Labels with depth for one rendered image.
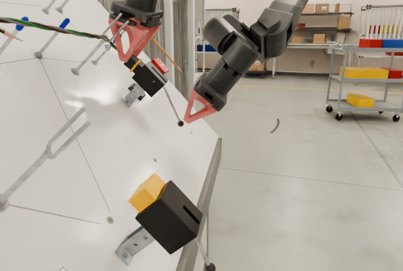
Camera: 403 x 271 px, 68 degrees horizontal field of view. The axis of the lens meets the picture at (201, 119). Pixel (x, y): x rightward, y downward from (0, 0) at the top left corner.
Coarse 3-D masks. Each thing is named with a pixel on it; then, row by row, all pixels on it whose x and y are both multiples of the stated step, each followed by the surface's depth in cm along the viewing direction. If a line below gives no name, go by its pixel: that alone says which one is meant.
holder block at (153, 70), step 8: (152, 64) 62; (144, 72) 59; (152, 72) 59; (160, 72) 63; (136, 80) 60; (144, 80) 60; (152, 80) 60; (160, 80) 60; (168, 80) 64; (144, 88) 61; (152, 88) 60; (160, 88) 60; (152, 96) 61
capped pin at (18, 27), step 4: (24, 16) 38; (24, 20) 38; (28, 20) 38; (16, 28) 38; (20, 28) 38; (12, 32) 39; (16, 32) 39; (8, 40) 39; (4, 44) 39; (8, 44) 40; (0, 48) 40; (4, 48) 40; (0, 52) 40
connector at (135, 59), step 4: (132, 56) 60; (136, 56) 62; (128, 60) 59; (132, 60) 59; (136, 60) 60; (124, 64) 60; (128, 64) 60; (132, 64) 60; (140, 64) 60; (144, 64) 62; (136, 68) 60; (136, 72) 60
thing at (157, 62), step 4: (152, 60) 84; (156, 60) 85; (160, 60) 88; (156, 64) 84; (160, 64) 85; (164, 64) 89; (160, 68) 84; (164, 68) 86; (168, 68) 89; (164, 72) 84
